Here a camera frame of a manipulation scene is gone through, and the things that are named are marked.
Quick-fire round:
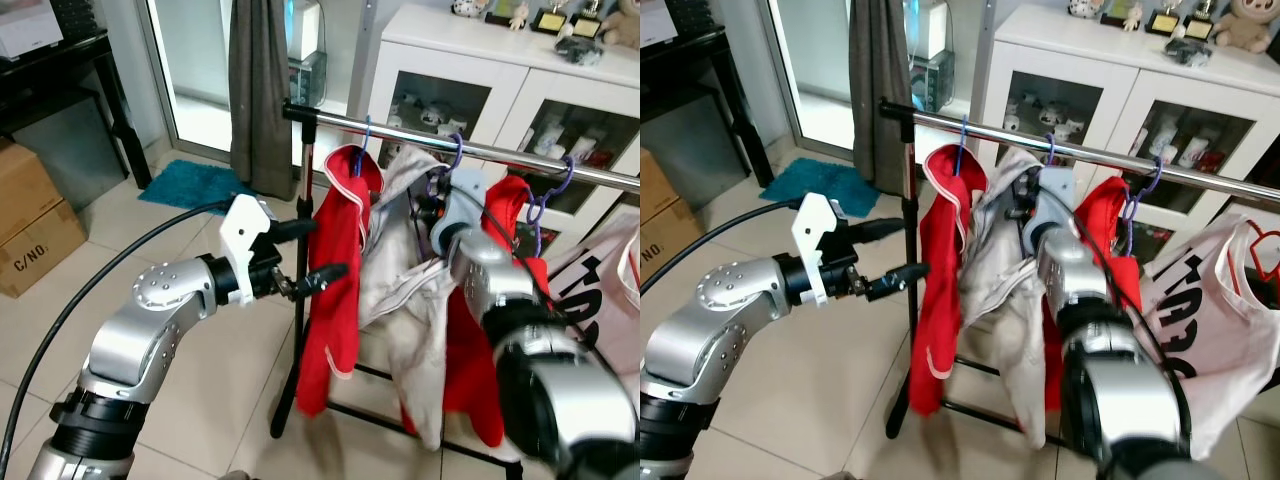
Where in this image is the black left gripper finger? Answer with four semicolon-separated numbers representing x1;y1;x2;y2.
866;262;933;303
845;216;907;247
262;218;319;245
296;262;351;299

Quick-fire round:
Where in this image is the cream beige garment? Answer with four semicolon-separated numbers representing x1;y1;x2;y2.
965;145;1051;451
358;143;466;453

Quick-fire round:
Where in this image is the white garment black lettering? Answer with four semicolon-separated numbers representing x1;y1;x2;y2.
545;210;641;401
1140;213;1280;463

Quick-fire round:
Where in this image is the black clothes rack stand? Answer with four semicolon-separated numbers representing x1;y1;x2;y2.
268;105;526;471
885;100;1066;449

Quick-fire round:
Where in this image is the teal floor mat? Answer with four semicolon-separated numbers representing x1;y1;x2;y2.
138;160;253;217
760;158;853;220

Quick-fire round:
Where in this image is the grey-brown curtain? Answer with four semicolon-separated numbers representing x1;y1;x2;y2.
228;0;297;201
848;0;914;197

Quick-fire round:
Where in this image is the white glass-door cabinet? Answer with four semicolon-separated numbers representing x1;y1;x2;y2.
975;0;1280;273
365;5;641;263

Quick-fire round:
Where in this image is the cardboard box printed C/NO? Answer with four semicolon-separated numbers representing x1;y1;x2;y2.
0;200;89;299
640;200;701;283

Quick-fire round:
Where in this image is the white and grey appliance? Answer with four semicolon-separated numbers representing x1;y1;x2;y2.
285;0;327;107
905;0;952;111

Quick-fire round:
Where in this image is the white framed glass door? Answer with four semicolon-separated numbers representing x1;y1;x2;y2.
765;0;1001;161
140;0;386;166

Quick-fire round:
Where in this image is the plain cardboard box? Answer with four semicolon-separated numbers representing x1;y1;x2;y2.
640;150;683;233
0;140;66;246

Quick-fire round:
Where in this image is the small doll dark base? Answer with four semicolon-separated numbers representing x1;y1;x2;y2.
1100;0;1146;29
486;0;531;29

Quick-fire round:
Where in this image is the dark grey ornament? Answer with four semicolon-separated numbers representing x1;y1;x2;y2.
555;38;606;67
1165;38;1216;69

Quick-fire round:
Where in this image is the black table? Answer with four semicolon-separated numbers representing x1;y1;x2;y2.
0;28;153;191
640;28;776;189

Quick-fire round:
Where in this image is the beige plush toy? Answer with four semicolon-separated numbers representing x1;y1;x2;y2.
1213;0;1280;54
600;0;641;49

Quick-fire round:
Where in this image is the black mesh panel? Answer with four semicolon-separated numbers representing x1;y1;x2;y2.
665;0;717;41
50;0;103;41

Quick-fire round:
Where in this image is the white box device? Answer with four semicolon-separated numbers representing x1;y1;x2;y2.
0;0;63;59
640;0;679;49

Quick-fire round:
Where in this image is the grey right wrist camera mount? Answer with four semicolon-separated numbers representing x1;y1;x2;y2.
440;170;491;233
1035;165;1079;236

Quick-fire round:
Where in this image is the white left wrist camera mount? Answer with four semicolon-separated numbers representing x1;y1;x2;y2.
790;192;839;307
218;193;276;307

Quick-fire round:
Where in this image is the chrome clothes rail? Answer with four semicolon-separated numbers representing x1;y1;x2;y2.
880;98;1280;206
283;100;641;196

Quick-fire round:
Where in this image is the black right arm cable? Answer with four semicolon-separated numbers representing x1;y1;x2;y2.
1060;210;1196;401
470;212;601;351

